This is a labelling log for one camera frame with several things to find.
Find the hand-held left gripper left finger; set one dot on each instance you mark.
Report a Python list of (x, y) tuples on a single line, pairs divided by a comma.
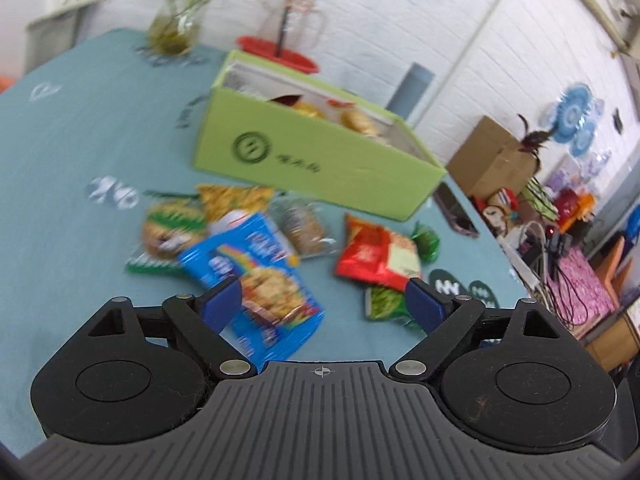
[(220, 302)]

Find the red gift bag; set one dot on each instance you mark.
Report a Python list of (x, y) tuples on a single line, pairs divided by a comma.
[(567, 205)]

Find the dried brown plant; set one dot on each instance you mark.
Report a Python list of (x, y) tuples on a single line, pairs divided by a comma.
[(535, 135)]

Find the plant in glass vase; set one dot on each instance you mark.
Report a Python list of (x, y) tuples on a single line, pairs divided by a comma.
[(172, 20)]

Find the green leafy snack packet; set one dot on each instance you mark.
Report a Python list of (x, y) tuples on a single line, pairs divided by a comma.
[(390, 305)]

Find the large blue paper fan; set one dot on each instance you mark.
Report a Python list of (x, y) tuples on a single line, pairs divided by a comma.
[(575, 110)]

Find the santa doll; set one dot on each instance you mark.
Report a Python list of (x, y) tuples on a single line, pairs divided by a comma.
[(500, 212)]

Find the brown cardboard box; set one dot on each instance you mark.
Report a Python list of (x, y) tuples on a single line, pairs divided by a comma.
[(492, 160)]

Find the red tray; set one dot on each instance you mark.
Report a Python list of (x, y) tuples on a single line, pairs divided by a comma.
[(295, 57)]

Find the small green candy packet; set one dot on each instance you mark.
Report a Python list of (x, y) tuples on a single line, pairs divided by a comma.
[(426, 242)]

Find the smartphone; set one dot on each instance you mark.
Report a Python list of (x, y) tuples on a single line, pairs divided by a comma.
[(455, 210)]

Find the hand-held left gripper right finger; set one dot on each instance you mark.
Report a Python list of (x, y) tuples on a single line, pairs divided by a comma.
[(425, 305)]

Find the green cardboard box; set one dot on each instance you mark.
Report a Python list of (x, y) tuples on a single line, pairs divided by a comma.
[(310, 160)]

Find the orange gift bag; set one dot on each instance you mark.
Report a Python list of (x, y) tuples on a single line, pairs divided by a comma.
[(586, 205)]

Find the red and green snack packet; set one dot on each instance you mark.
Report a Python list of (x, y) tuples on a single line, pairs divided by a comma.
[(377, 252)]

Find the green cookie packet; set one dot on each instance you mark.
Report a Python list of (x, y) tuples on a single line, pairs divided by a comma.
[(167, 237)]

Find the teal printed tablecloth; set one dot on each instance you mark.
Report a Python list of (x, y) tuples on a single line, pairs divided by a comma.
[(75, 160)]

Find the white wall pipe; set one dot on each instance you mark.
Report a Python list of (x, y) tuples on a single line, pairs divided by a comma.
[(480, 25)]

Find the blue cookie packet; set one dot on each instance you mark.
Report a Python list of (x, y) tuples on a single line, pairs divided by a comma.
[(265, 285)]

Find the yellow patterned snack packet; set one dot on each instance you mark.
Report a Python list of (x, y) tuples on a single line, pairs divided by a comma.
[(235, 202)]

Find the glass pitcher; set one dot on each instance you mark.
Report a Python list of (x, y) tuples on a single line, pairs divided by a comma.
[(292, 15)]

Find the small blue paper fan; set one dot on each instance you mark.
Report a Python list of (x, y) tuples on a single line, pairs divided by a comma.
[(586, 140)]

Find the pink floral cloth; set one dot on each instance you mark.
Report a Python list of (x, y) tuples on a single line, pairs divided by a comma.
[(585, 290)]

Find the clear bread packet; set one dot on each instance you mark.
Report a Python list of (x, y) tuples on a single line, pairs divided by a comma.
[(305, 227)]

